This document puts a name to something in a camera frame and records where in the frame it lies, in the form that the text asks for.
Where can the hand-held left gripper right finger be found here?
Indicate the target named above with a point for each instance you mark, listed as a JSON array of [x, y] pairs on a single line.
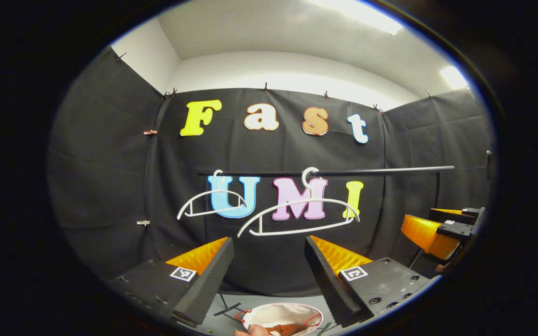
[[327, 284]]

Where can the black clothes rack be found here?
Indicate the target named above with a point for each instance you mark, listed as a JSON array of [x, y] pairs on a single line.
[[390, 170]]

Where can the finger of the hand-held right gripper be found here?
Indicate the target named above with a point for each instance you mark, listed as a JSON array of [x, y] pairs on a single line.
[[456, 216], [425, 233]]

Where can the white plastic clothes hanger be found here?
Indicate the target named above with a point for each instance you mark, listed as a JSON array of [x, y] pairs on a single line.
[[220, 191], [307, 200]]

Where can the white pink laundry hamper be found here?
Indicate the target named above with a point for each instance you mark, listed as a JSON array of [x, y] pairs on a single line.
[[273, 313]]

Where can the row of black backdrop clips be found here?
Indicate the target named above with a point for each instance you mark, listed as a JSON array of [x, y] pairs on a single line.
[[265, 87]]

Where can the small ceiling light panel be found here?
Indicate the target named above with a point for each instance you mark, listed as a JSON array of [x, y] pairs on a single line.
[[453, 77]]

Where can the black backdrop cloth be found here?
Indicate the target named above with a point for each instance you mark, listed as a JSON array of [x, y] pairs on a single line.
[[250, 154]]

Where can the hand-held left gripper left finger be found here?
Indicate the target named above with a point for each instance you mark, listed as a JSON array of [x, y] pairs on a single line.
[[203, 284]]

